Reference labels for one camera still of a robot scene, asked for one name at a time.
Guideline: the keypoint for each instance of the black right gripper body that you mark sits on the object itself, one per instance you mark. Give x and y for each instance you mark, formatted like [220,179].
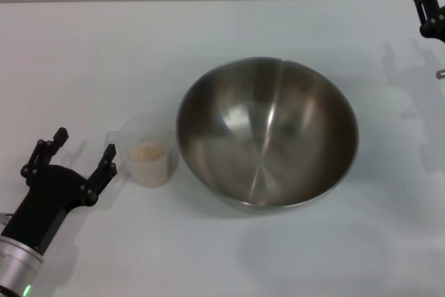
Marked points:
[442,29]

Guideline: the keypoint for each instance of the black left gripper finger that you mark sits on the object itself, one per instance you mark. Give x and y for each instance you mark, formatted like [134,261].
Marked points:
[43,152]
[102,175]

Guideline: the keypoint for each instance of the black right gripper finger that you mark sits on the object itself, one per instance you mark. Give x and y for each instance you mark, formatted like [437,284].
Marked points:
[429,8]

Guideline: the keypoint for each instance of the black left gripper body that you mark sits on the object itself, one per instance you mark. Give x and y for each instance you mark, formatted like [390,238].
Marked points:
[45,199]

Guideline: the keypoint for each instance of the stainless steel mixing bowl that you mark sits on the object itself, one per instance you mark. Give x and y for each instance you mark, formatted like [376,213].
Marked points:
[267,144]

